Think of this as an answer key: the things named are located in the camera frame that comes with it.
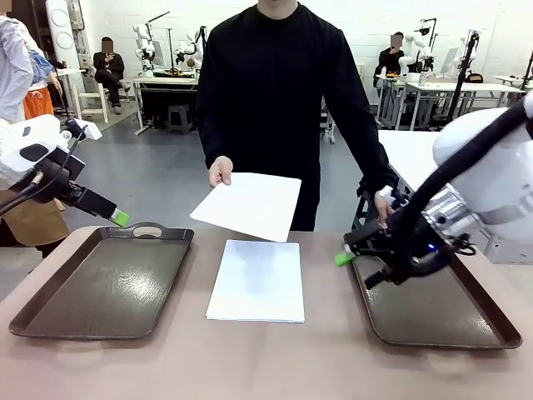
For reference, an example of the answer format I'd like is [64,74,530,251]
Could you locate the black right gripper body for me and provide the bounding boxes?
[343,211,453,278]

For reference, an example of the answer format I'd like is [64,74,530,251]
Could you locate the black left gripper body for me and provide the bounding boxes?
[32,148,87,203]

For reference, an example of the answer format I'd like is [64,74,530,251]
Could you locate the white A4 paper sheet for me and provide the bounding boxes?
[189,172,302,243]

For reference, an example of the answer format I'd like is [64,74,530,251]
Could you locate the person's left forearm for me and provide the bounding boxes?
[343,124,397,198]

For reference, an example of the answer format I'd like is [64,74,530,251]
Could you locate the person's right forearm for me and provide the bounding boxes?
[195,103,235,170]

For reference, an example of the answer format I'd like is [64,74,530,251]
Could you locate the person's left hand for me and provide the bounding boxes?
[373,189,396,228]

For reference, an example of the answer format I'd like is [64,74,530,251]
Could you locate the person's right hand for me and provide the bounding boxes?
[207,156,234,188]

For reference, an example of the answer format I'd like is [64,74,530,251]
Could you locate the black stool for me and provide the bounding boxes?
[351,182,413,233]

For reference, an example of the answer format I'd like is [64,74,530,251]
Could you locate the brown plastic tray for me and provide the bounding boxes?
[343,232,524,350]
[7,221,196,341]

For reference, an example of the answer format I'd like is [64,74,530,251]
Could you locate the white wooden chair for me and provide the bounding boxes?
[77,81,110,124]

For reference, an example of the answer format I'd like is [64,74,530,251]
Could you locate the large white table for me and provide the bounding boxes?
[376,128,533,264]

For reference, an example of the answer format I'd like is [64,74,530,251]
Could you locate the stack of white A4 paper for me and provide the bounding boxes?
[205,239,306,324]

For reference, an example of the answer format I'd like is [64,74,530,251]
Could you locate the small white side table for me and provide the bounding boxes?
[53,67,87,120]

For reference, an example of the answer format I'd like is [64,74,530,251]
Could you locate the person with brown apron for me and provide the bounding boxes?
[0,3,70,259]

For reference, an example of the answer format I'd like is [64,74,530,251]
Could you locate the seated person in black clothes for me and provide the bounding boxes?
[92,36,132,116]

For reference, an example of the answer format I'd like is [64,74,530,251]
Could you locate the grey plastic stool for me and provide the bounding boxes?
[166,103,195,135]

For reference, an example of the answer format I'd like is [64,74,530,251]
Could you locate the white cart with casters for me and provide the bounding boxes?
[320,95,336,145]

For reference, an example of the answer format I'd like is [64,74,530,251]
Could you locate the tall white air conditioner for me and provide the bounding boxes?
[44,0,84,70]

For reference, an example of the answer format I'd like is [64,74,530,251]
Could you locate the white background work table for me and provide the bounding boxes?
[132,74,200,137]

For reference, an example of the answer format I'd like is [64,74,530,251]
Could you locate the person in black sweater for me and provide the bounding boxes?
[194,0,399,233]

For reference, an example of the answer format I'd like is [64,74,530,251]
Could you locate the long white background table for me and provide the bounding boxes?
[376,73,526,131]

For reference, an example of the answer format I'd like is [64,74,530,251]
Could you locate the seated person holding phone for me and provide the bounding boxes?
[372,32,407,88]

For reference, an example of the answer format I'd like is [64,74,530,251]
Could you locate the white computer monitor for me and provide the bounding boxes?
[440,46,460,76]

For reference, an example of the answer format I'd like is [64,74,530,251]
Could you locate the black tripod stand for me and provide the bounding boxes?
[522,49,533,91]
[447,31,481,126]

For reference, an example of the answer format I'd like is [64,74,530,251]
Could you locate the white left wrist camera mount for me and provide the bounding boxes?
[60,117,103,143]

